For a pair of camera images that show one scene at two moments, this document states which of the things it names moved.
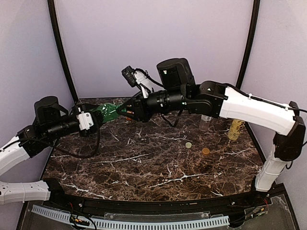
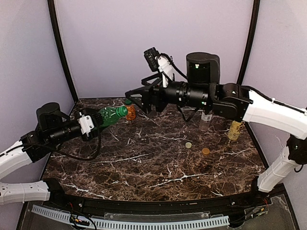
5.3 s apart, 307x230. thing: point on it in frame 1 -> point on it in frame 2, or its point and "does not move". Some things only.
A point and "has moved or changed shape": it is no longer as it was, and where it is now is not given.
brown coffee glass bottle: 204,123 does not move
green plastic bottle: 109,111 has moved or changed shape
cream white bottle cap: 188,144 does not move
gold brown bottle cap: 206,150 does not move
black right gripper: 138,110 -> 148,98
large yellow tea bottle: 236,127 does not move
